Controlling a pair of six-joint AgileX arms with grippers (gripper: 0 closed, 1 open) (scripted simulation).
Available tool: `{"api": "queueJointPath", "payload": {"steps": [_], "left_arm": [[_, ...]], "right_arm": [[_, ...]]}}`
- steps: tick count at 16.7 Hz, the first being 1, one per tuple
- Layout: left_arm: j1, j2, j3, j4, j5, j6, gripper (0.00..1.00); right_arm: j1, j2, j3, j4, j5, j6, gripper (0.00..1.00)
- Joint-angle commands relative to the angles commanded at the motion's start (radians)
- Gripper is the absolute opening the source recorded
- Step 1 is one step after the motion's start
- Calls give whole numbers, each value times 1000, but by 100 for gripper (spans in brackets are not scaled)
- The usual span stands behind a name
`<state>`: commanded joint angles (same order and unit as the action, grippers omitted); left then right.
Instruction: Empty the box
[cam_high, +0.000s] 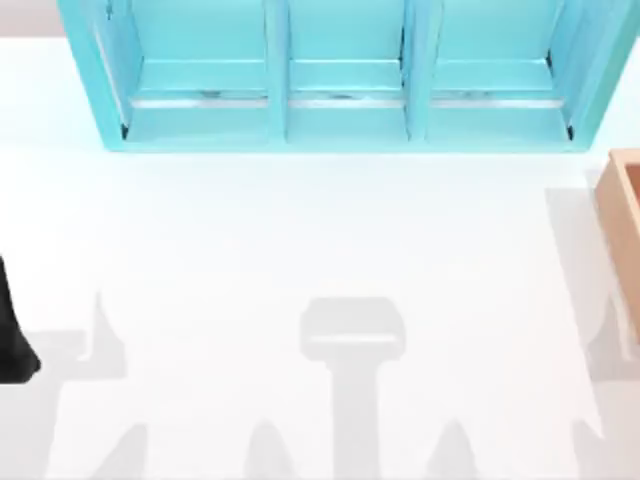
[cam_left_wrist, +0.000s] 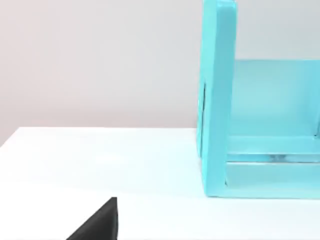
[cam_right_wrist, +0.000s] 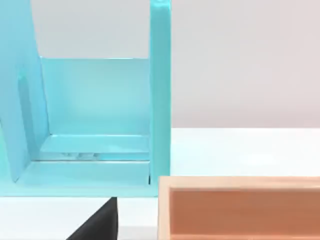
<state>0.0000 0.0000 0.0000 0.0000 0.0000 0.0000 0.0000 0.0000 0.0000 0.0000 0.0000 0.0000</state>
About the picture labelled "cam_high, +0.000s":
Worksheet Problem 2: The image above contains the light blue rack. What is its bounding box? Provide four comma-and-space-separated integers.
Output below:
56, 0, 640, 154

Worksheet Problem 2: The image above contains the salmon-coloured shallow box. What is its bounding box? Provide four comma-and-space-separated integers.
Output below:
593, 148, 640, 346

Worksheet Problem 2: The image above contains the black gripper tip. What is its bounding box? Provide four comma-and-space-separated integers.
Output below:
0, 255, 42, 386

